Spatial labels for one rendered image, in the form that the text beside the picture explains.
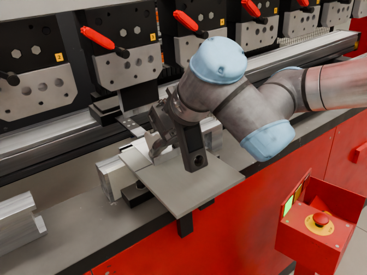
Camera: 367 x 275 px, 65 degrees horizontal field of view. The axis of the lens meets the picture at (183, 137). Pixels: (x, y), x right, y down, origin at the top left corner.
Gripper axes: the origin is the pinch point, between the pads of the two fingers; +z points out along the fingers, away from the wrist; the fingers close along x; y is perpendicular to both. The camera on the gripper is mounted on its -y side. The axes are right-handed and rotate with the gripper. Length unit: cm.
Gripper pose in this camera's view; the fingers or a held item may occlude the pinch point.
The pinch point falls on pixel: (164, 152)
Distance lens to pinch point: 70.6
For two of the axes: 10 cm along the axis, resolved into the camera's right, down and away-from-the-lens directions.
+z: -3.3, 3.9, 8.6
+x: -8.1, 3.5, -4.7
